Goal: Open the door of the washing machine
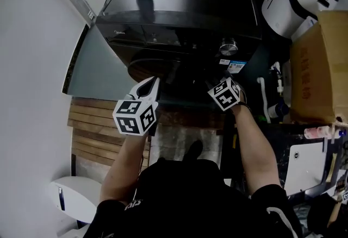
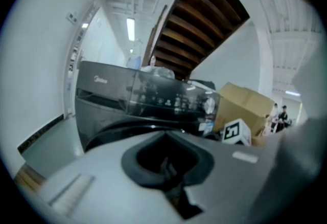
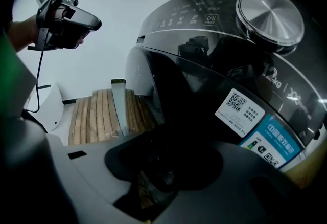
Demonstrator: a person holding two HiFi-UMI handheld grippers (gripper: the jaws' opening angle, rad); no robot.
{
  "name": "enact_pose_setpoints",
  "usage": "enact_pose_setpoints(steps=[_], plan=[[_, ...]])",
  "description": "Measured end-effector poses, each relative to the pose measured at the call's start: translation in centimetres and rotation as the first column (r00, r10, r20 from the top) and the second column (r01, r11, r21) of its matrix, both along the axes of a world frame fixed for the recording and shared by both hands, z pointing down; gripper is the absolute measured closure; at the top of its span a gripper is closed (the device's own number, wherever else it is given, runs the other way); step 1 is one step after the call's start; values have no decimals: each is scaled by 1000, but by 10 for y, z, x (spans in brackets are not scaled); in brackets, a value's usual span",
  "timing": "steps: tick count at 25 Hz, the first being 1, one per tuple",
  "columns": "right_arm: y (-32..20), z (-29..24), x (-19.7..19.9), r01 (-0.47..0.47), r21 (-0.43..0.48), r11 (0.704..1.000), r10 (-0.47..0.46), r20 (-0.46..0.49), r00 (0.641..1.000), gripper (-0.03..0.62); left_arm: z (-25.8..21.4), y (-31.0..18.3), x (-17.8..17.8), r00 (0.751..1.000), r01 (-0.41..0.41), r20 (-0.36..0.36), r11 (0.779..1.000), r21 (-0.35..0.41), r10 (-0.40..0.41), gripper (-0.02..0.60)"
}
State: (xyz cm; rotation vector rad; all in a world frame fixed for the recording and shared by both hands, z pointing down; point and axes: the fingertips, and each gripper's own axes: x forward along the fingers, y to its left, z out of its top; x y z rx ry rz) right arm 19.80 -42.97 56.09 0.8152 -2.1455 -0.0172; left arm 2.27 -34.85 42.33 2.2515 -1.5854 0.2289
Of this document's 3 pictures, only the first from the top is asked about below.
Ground black washing machine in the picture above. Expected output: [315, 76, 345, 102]
[95, 0, 263, 109]

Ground person's right forearm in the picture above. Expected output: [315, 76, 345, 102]
[231, 83, 284, 196]

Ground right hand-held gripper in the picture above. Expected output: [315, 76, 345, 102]
[205, 70, 242, 112]

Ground person's black clothing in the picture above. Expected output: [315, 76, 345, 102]
[83, 157, 303, 238]

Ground round dark washing machine door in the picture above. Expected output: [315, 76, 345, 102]
[127, 57, 181, 83]

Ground silver washing machine dial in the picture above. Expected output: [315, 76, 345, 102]
[218, 37, 239, 57]

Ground person's left forearm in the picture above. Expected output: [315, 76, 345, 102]
[100, 133, 152, 205]

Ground wooden slat platform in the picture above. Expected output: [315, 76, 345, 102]
[67, 97, 152, 167]

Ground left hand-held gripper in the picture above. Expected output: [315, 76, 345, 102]
[112, 64, 179, 137]

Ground white carton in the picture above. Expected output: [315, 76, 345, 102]
[291, 15, 319, 42]

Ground blue white energy label sticker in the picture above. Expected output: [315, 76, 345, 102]
[218, 58, 248, 74]

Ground white round lidded bin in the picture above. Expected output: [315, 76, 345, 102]
[48, 176, 103, 224]

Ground white corrugated drain hose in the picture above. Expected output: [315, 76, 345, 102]
[256, 77, 272, 124]

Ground white water tap valve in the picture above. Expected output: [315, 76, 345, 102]
[269, 61, 285, 94]

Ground person's black shoe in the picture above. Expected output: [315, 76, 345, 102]
[181, 139, 204, 162]

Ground white flat board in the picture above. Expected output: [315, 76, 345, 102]
[283, 141, 327, 196]

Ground brown cardboard box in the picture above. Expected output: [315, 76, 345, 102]
[289, 10, 348, 125]

